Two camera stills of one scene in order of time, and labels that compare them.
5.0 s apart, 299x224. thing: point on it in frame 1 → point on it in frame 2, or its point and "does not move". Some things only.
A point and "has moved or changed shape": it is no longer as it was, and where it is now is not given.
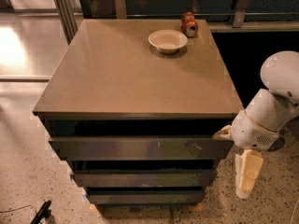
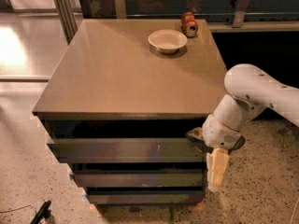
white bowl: (168, 41) does not move
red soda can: (189, 24) does not move
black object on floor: (44, 213) does not move
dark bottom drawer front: (147, 197) does not move
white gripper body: (252, 134) → (219, 133)
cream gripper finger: (224, 134) → (196, 133)
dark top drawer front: (142, 147) has moved or changed shape
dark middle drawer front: (109, 178) does not move
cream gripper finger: (248, 167) → (216, 165)
